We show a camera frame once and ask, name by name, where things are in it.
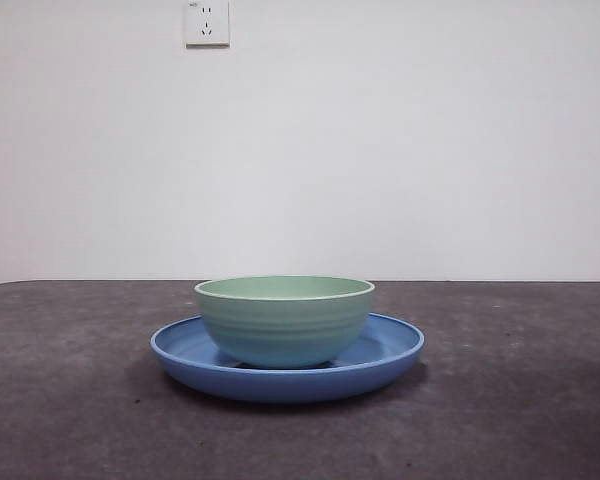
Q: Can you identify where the blue round plate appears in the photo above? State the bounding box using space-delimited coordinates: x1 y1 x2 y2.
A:
149 312 425 405

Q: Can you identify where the green ribbed bowl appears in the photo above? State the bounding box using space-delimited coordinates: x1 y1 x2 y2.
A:
193 274 376 370

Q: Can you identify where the white wall socket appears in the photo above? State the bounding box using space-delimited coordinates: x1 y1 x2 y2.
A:
184 0 231 50

